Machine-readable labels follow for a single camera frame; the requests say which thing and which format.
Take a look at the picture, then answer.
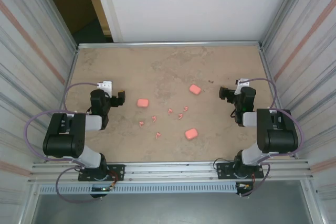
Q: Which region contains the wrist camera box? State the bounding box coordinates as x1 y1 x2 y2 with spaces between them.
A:
96 81 113 96
235 78 249 95

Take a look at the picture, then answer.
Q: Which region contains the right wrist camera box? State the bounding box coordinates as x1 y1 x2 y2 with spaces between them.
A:
235 78 249 95

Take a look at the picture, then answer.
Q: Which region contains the small circuit board with wires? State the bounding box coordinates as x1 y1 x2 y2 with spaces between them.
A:
90 185 117 193
235 182 255 191

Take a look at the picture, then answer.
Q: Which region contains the aluminium mounting rail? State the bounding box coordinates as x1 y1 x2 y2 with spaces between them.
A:
31 159 314 184

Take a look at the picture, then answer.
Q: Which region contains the grey slotted cable duct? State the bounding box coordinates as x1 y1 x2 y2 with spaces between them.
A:
38 183 238 195

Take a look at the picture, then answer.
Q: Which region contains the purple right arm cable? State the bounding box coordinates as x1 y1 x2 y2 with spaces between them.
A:
240 78 305 198

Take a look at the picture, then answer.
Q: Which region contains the aluminium frame post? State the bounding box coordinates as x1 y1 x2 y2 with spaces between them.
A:
30 0 80 51
258 0 308 49

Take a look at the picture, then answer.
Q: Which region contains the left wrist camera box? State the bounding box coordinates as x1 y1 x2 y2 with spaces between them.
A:
96 81 113 96

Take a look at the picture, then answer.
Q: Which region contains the aluminium side rail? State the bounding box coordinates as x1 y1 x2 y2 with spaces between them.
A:
47 47 80 163
258 45 299 161

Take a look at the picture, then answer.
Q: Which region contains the aluminium frame bar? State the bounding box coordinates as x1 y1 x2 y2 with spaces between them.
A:
77 41 264 49

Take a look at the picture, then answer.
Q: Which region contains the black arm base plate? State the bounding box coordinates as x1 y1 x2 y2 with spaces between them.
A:
215 162 265 180
78 164 125 182

